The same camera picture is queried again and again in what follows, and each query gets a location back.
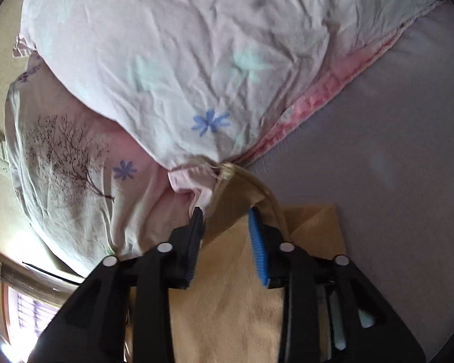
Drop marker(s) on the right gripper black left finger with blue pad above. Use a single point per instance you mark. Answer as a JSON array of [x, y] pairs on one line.
[[91, 325]]

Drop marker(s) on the tan long sleeve shirt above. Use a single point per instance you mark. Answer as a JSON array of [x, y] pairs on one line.
[[227, 315]]

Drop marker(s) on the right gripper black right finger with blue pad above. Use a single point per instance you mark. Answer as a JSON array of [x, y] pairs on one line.
[[331, 311]]

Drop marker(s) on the pink floral pillow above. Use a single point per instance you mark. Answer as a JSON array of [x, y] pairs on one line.
[[223, 80]]

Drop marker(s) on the pink tree print pillow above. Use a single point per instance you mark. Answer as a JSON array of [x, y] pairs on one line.
[[87, 187]]

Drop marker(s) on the window with balcony view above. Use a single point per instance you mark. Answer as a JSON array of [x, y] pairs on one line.
[[29, 299]]

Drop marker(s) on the lavender bed sheet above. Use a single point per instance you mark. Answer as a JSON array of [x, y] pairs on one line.
[[382, 151]]

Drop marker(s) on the white wall socket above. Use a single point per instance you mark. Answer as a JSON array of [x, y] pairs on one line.
[[4, 160]]

